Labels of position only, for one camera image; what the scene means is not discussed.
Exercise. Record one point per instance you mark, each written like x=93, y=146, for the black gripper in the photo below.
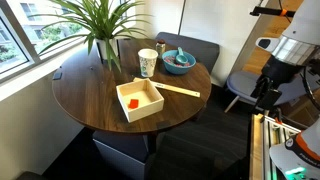
x=281, y=70

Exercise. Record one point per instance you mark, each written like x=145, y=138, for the pale wooden box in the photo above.
x=146, y=111

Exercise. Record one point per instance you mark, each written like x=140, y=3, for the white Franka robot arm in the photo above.
x=306, y=23

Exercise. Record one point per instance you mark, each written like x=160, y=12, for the light grey chair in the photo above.
x=240, y=83

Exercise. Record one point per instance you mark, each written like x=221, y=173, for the dark grey upholstered chair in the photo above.
x=200, y=50

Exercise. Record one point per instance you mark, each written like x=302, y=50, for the black boom with orange clip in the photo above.
x=266, y=11

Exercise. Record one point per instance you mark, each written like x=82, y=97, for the pale wooden ruler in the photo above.
x=180, y=90

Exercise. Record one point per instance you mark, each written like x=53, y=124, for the teal measuring scoop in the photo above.
x=181, y=59

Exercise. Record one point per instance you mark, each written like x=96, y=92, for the blue bowl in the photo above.
x=176, y=69

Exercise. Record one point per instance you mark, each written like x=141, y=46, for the colourful beads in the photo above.
x=169, y=60

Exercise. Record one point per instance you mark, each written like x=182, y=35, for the small spice jar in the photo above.
x=160, y=48

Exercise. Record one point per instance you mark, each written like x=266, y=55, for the patterned paper cup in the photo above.
x=147, y=63

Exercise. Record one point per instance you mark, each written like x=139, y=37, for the red block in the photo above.
x=133, y=104

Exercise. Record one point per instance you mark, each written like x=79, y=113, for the white plant pot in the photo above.
x=111, y=48

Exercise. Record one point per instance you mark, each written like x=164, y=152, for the grey storage ottoman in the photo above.
x=116, y=156

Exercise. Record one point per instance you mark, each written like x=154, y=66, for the green spider plant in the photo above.
x=100, y=16

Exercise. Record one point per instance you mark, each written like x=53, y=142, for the grey tape patch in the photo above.
x=57, y=75

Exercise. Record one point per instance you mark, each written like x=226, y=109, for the aluminium rail frame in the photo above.
x=266, y=143

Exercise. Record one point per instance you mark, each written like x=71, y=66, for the grey window frame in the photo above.
x=22, y=33

